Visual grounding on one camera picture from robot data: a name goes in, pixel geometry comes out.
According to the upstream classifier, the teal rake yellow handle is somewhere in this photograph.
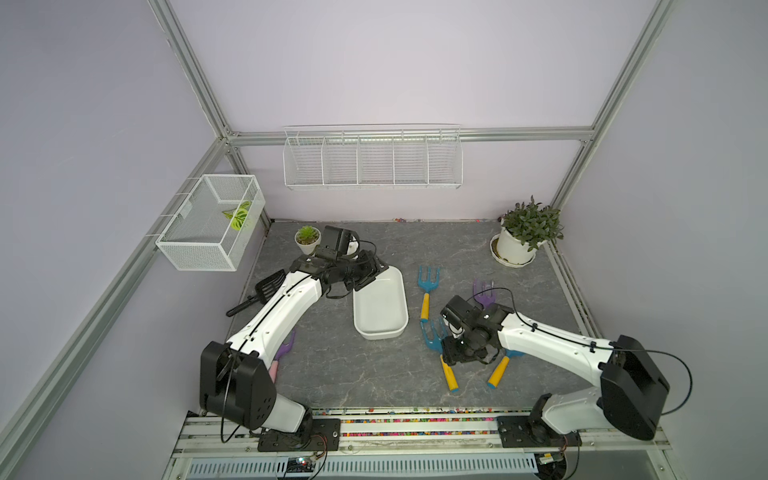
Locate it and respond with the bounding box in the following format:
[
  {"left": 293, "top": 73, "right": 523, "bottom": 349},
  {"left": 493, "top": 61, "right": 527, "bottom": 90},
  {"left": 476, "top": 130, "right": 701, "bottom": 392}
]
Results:
[
  {"left": 417, "top": 266, "right": 441, "bottom": 322},
  {"left": 420, "top": 318, "right": 459, "bottom": 392}
]

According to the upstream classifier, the white plastic storage box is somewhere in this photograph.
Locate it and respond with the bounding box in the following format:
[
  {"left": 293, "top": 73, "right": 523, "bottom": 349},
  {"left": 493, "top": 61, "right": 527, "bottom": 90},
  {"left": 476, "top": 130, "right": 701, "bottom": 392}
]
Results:
[{"left": 353, "top": 266, "right": 409, "bottom": 341}]

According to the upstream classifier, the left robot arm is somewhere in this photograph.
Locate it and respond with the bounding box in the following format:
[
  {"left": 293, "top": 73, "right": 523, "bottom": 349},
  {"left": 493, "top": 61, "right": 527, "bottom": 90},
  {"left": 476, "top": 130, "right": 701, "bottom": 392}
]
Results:
[{"left": 199, "top": 249, "right": 389, "bottom": 435}]

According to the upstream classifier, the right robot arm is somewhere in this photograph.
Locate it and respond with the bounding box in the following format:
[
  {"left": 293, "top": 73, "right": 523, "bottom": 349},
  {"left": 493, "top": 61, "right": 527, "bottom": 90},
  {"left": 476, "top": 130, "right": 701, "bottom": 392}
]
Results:
[{"left": 441, "top": 296, "right": 670, "bottom": 445}]

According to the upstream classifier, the small white potted succulent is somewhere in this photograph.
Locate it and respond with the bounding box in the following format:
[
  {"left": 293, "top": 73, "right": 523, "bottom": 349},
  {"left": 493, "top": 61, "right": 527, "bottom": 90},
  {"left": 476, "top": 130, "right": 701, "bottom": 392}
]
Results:
[{"left": 294, "top": 225, "right": 321, "bottom": 255}]

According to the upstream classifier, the black plastic scoop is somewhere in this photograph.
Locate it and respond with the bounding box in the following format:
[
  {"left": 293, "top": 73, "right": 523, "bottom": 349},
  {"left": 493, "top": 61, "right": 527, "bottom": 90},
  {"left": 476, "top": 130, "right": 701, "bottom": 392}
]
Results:
[{"left": 226, "top": 269, "right": 287, "bottom": 317}]

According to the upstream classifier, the green leaf in basket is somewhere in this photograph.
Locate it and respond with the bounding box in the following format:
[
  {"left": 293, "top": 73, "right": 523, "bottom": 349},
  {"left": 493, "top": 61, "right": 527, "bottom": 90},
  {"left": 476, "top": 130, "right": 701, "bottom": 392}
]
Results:
[{"left": 222, "top": 201, "right": 252, "bottom": 231}]

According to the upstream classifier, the large white potted plant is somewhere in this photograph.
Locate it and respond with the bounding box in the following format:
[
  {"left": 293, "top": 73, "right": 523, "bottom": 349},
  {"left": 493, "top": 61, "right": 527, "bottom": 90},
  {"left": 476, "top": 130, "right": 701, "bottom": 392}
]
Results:
[{"left": 490, "top": 196, "right": 564, "bottom": 268}]

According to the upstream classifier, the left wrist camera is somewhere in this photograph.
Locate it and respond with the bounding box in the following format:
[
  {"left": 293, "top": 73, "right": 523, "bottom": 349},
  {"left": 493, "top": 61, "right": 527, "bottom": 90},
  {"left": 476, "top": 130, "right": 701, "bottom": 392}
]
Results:
[{"left": 316, "top": 225, "right": 359, "bottom": 261}]

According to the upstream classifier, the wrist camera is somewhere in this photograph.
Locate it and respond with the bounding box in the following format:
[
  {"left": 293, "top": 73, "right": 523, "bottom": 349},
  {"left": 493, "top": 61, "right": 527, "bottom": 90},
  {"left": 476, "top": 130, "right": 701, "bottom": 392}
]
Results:
[
  {"left": 316, "top": 225, "right": 359, "bottom": 261},
  {"left": 441, "top": 295, "right": 481, "bottom": 337}
]

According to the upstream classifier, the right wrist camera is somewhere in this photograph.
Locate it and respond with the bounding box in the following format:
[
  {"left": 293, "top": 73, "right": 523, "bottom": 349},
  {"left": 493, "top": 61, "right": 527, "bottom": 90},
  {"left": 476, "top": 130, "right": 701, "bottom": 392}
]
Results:
[{"left": 441, "top": 295, "right": 481, "bottom": 337}]

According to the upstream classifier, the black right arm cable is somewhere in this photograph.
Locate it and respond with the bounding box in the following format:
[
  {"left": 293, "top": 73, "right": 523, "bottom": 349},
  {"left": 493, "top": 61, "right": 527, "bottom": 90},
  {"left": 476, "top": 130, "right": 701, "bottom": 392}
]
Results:
[{"left": 473, "top": 286, "right": 694, "bottom": 417}]

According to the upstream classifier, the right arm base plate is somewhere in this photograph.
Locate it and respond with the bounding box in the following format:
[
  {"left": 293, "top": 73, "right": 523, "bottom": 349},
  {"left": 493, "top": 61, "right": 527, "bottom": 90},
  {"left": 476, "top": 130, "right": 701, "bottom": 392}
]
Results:
[{"left": 496, "top": 415, "right": 582, "bottom": 450}]

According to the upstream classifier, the white wire wall shelf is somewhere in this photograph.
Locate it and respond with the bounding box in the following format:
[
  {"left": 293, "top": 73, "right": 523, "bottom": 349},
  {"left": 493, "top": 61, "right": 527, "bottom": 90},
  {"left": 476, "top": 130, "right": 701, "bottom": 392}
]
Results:
[{"left": 282, "top": 123, "right": 464, "bottom": 189}]

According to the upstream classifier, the small purple rake pink handle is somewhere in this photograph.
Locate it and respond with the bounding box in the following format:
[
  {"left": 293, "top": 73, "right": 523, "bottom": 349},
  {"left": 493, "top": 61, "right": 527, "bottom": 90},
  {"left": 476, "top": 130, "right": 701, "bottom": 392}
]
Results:
[{"left": 269, "top": 330, "right": 296, "bottom": 383}]

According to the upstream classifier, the white mesh wall basket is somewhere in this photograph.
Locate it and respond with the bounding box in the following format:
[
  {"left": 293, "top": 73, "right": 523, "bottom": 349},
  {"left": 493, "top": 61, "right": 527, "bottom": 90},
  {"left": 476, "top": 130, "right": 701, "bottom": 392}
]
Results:
[{"left": 155, "top": 174, "right": 265, "bottom": 272}]

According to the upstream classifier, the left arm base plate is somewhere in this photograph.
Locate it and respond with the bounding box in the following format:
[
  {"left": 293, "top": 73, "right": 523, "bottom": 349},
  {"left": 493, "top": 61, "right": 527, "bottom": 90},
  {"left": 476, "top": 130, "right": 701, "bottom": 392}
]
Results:
[{"left": 257, "top": 418, "right": 341, "bottom": 452}]

